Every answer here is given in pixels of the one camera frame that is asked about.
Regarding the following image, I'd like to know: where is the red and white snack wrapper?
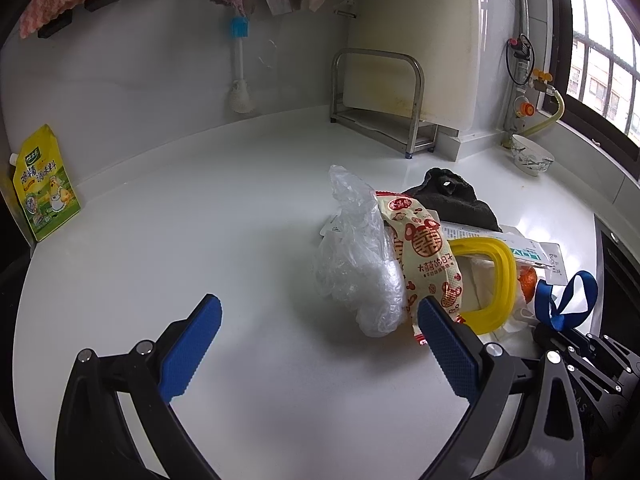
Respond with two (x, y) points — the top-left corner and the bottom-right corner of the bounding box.
(374, 190), (466, 347)

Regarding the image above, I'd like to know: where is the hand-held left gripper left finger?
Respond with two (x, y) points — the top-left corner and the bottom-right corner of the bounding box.
(54, 294), (223, 480)

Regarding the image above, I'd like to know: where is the blue lanyard strap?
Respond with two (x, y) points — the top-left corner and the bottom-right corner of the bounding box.
(534, 270), (599, 332)

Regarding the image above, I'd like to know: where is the yellow seasoning pouch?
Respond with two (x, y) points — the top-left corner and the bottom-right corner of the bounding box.
(11, 124), (82, 243)

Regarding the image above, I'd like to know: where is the steel cutting board rack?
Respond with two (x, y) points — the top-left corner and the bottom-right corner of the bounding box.
(329, 47), (440, 160)

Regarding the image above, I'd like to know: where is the blue and white bottle brush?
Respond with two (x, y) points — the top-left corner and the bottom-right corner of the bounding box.
(227, 16), (256, 115)

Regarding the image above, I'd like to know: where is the black kitchen sink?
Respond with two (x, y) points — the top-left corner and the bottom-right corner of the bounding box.
(595, 215), (640, 341)

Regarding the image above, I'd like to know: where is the white cutting board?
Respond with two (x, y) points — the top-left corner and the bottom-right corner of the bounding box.
(346, 0), (483, 138)

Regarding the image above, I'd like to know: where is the small orange object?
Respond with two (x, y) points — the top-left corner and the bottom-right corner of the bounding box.
(517, 266), (540, 306)

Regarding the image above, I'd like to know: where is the white patterned bowl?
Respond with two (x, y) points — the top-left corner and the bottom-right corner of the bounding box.
(510, 133), (556, 177)

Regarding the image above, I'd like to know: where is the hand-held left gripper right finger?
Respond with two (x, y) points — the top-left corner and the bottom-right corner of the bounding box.
(416, 296), (588, 480)

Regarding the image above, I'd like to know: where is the yellow gas hose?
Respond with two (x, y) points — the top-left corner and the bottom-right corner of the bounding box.
(522, 85), (566, 138)

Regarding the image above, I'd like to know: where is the black cloth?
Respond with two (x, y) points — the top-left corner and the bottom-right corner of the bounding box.
(401, 167), (503, 233)

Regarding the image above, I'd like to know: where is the clear plastic bag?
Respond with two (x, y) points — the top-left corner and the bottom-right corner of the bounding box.
(312, 164), (408, 338)

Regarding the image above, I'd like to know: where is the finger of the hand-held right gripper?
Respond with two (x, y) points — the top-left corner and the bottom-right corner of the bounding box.
(532, 322), (576, 357)

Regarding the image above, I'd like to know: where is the window with metal bars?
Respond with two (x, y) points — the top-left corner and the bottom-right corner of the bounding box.
(547, 0), (640, 183)

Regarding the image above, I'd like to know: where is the white package with teal print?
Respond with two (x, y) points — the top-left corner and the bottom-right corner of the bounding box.
(440, 220), (566, 283)

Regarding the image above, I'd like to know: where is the yellow plastic lid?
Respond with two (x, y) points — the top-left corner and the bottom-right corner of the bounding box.
(447, 237), (517, 336)

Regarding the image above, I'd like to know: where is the black cable loop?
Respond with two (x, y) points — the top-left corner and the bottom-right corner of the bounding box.
(505, 34), (537, 87)

